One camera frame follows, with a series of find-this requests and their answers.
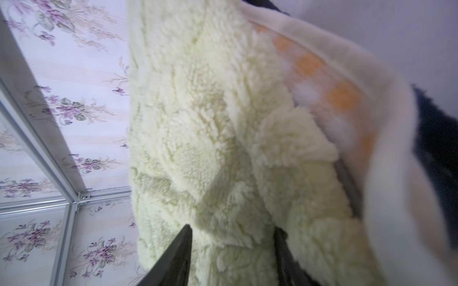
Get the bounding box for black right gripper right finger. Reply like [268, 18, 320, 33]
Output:
[273, 227, 320, 286]

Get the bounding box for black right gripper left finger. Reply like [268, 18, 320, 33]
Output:
[138, 225, 193, 286]

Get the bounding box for light green fleece blanket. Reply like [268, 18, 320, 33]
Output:
[128, 1, 385, 286]

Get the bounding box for orange checked sunflower blanket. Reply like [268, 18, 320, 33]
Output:
[242, 1, 458, 286]

